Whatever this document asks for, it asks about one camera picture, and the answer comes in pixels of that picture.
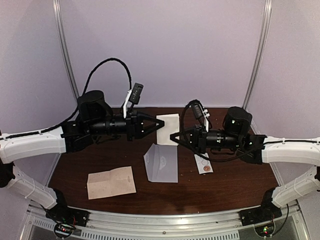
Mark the aluminium right corner post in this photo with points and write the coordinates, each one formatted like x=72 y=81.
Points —
x=264 y=31

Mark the aluminium front table rail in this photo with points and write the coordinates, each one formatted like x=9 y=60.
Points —
x=224 y=225

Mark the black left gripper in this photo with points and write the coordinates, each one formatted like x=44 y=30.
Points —
x=134 y=125

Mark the folded beige paper sheet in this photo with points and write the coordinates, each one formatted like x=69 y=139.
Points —
x=115 y=182

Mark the white seal sticker strip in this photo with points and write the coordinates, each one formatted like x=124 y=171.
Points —
x=203 y=165

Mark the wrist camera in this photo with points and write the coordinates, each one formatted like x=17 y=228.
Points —
x=201 y=114
x=132 y=98

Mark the aluminium left corner post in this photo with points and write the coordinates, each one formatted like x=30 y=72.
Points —
x=64 y=47

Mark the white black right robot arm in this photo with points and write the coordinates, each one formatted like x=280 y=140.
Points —
x=235 y=140

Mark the grey envelope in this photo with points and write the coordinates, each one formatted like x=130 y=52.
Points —
x=161 y=163

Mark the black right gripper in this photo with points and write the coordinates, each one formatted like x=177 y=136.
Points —
x=198 y=139

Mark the left green circuit board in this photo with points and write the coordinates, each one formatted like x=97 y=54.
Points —
x=62 y=230

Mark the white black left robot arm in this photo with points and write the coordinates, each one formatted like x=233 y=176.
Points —
x=95 y=118

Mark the right green circuit board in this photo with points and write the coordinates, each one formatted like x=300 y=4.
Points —
x=265 y=230

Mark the green circuit board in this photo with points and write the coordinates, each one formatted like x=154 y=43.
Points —
x=265 y=230
x=62 y=230

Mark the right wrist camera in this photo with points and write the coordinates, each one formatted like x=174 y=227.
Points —
x=201 y=114

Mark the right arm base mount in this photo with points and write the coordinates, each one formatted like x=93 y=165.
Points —
x=258 y=215

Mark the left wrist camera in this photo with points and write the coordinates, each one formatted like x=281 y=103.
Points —
x=132 y=98

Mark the beige ornate letter sheet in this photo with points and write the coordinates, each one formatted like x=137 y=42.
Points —
x=171 y=126

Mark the aluminium corner post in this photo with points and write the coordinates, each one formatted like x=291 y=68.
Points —
x=264 y=31
x=64 y=47

